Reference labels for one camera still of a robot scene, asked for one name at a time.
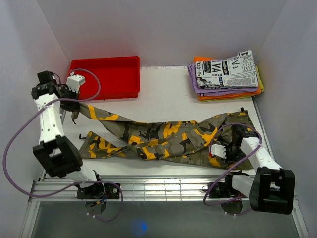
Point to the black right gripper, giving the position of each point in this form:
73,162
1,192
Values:
230,159

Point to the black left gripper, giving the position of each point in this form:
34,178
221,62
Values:
73,107

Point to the camouflage yellow green trousers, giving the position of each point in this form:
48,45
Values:
185,142

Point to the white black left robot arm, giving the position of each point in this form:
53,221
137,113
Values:
55,152

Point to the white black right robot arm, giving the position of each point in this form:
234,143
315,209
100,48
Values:
272,188

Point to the yellow-green folded trousers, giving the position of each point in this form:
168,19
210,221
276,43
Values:
260,84

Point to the newspaper print folded trousers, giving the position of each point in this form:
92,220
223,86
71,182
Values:
235,72

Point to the purple folded trousers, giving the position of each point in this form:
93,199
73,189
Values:
235,92

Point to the orange folded trousers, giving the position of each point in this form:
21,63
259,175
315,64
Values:
205,98

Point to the red plastic tray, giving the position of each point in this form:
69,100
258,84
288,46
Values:
119,77

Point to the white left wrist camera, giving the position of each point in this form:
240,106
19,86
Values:
74,82

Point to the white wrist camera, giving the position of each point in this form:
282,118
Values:
74,82
218,150

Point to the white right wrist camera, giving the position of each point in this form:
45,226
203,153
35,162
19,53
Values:
218,150

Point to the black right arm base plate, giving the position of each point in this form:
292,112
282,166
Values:
220,191

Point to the aluminium frame rail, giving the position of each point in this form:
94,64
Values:
134,189

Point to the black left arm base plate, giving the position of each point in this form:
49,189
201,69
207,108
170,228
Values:
109,191

